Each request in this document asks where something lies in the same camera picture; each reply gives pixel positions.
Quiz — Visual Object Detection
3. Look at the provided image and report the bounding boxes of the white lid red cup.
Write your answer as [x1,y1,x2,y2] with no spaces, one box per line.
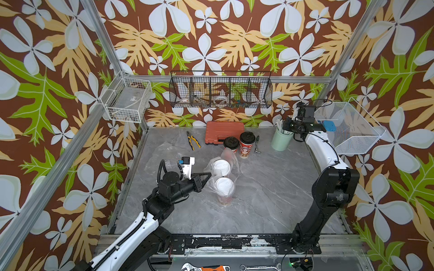
[212,159,232,177]
[215,177,235,205]

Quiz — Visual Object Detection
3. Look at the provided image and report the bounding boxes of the white lid red cup front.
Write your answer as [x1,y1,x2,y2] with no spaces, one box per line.
[212,159,232,177]

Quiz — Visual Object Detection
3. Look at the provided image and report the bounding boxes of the black lid red cup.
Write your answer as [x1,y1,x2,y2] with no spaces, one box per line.
[240,132,256,159]
[223,137,240,153]

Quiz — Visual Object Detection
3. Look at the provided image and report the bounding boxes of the clear plastic carrier bag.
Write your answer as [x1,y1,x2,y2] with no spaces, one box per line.
[205,148,240,198]

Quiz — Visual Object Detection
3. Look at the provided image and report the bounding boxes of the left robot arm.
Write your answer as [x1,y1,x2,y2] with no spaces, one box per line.
[73,172,211,271]

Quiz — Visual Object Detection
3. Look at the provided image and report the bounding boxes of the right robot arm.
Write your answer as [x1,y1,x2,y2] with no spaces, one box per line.
[283,102,360,254]

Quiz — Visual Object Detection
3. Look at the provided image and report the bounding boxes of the blue object in basket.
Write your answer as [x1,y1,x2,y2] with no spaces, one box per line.
[322,120,337,132]

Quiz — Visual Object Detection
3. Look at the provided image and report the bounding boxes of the green straw holder cup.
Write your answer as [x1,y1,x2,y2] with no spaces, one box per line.
[271,128,294,151]

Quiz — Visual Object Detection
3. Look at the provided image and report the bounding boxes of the yellow black pliers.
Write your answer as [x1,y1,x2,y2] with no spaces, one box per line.
[186,131,201,151]

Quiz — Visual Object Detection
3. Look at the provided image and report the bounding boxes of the white mesh basket right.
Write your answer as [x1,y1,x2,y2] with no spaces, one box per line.
[315,98,386,156]

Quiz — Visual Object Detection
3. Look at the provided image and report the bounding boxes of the black screwdriver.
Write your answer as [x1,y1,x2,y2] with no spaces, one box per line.
[254,135,261,154]

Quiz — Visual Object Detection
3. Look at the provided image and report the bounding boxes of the red plastic tool case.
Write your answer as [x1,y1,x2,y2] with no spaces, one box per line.
[205,121,245,145]

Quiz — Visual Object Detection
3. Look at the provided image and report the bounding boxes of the orange adjustable wrench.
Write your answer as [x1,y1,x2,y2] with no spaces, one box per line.
[181,263,231,271]

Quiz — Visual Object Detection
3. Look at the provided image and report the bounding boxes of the silver spanner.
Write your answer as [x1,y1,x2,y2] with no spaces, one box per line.
[240,263,281,271]

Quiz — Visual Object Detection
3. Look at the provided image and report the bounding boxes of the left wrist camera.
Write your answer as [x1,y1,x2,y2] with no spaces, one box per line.
[177,157,195,180]

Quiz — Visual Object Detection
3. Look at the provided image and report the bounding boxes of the black wire basket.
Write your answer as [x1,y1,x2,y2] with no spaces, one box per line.
[168,70,273,108]

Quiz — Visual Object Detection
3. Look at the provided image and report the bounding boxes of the white wire basket left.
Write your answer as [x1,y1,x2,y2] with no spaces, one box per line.
[101,72,153,124]

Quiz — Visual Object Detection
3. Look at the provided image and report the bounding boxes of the black mounting rail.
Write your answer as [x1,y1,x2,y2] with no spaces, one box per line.
[140,233,322,255]

